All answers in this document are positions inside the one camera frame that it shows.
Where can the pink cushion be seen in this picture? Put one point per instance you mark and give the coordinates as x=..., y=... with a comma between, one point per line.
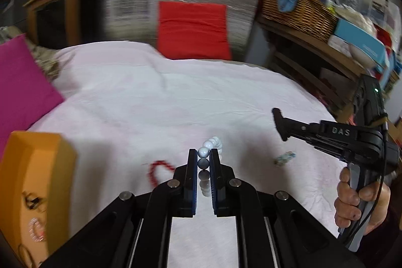
x=22, y=92

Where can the small red cushion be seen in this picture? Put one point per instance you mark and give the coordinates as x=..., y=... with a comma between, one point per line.
x=191, y=29

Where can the orange cardboard box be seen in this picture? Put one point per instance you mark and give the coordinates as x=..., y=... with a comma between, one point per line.
x=47, y=161

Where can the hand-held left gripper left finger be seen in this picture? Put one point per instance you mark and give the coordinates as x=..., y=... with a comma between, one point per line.
x=193, y=186

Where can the light blue cardboard box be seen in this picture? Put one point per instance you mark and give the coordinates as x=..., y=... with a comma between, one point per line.
x=355, y=38

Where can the white bowl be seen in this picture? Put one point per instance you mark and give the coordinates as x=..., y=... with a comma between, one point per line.
x=361, y=54

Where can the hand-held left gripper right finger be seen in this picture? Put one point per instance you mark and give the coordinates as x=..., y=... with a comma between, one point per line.
x=215, y=186

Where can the person's right hand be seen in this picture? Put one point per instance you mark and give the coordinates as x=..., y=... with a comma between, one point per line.
x=345, y=205

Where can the patterned cloth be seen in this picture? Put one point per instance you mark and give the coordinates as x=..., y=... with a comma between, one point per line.
x=47, y=60

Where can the silver grey armchair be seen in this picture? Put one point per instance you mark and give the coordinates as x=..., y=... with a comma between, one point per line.
x=132, y=4

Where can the wicker basket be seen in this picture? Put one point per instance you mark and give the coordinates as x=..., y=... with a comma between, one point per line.
x=301, y=16

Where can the wooden side table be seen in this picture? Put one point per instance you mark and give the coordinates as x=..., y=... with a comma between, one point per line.
x=307, y=45

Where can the person's right forearm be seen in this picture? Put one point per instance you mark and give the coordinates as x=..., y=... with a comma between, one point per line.
x=392, y=230

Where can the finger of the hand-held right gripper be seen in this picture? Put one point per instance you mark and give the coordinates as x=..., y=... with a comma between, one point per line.
x=295, y=128

